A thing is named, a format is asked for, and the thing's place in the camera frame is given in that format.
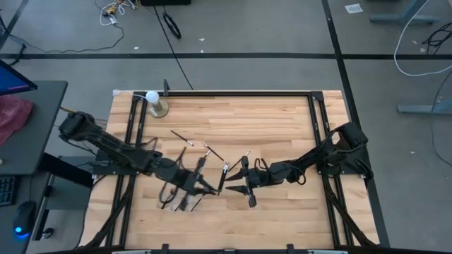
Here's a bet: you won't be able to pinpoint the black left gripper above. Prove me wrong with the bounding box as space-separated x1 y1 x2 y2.
174 157 218 195

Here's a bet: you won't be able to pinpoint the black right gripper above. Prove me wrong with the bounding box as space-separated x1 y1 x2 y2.
225 156 275 208

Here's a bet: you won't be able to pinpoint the thick black makeup brush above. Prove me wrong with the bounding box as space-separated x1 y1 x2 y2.
218 162 230 194

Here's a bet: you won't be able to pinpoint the black makeup brush silver ferrule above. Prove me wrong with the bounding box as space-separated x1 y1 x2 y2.
202 140 225 162

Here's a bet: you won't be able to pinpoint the thin dark makeup brush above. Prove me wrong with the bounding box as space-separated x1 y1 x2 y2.
169 129 195 147

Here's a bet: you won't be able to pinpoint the black wide head makeup brush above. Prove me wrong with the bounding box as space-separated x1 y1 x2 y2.
189 192 206 214

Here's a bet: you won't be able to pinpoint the fluffy grey bristle makeup brush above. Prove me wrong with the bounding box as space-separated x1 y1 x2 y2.
158 190 173 212

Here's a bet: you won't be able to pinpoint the white bulb brass base lamp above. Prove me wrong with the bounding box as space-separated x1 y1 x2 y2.
145 90 170 119

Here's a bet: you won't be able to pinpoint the black desk crossbeam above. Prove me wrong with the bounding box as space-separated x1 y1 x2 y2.
37 152 95 188

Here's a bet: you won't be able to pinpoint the black desk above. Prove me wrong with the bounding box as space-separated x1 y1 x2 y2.
0 80 69 176

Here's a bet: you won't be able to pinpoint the black computer mouse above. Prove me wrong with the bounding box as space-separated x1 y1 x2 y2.
13 200 37 236

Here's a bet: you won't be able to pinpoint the black box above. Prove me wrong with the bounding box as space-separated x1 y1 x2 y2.
140 0 192 6

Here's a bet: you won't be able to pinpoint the blue-grey table foot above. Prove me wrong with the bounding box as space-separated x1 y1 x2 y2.
397 97 452 116
369 0 441 25

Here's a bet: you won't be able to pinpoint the black keyboard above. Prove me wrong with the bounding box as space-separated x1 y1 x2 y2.
0 176 17 207

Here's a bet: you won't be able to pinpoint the dark grey lower desk shelf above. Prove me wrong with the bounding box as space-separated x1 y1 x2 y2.
0 172 54 254

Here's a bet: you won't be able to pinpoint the pink cloth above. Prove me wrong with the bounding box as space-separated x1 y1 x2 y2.
0 95 35 146

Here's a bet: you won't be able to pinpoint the computer monitor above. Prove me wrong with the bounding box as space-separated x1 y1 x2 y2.
0 59 39 97

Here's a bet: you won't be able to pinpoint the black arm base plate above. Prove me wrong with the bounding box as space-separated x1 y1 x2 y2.
314 146 368 176
92 147 144 176

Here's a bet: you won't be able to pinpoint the white lamp cable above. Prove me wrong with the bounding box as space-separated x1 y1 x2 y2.
112 88 148 100

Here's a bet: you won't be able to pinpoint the long straight black cable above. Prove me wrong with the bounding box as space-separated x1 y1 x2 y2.
152 5 194 91

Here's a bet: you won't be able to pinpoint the black coiled cable loop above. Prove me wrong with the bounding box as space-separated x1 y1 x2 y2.
162 12 182 40

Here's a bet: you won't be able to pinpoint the white and yellow cable bundle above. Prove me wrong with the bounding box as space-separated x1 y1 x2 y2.
93 0 137 27

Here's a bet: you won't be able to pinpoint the white floor cable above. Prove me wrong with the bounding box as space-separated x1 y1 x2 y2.
393 0 452 78

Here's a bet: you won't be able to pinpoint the thin curved black cable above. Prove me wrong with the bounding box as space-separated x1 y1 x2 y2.
429 68 452 167

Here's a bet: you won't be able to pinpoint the thin black floor cable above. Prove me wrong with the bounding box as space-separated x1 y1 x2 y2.
0 16 125 66

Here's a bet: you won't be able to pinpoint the tangled black cables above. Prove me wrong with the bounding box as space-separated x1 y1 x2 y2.
422 23 452 56

